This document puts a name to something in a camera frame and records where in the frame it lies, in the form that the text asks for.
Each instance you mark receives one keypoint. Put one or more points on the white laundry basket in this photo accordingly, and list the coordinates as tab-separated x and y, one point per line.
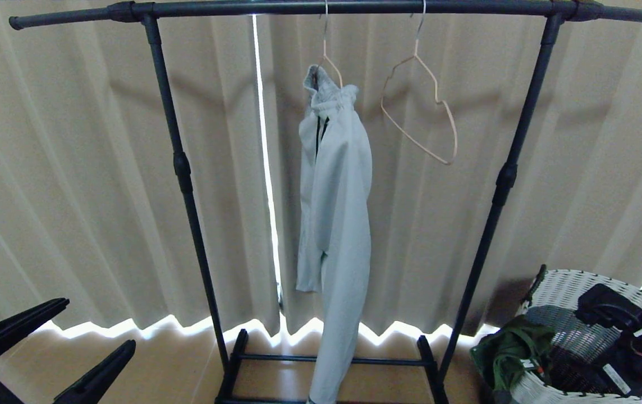
568	283

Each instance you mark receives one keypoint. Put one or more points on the beige curtain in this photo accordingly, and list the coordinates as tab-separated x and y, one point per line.
74	140

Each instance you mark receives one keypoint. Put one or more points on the pale grey shorts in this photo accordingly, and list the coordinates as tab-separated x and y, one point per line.
338	224

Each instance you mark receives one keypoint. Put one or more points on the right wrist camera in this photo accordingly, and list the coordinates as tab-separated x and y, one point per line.
607	306

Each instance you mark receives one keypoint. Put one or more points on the green garment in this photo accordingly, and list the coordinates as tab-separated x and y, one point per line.
512	353

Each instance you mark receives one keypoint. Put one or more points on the black clothes rack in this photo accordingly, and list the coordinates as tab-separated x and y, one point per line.
180	168

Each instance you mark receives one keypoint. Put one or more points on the pink clothes hanger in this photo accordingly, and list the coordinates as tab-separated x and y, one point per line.
325	45
416	47

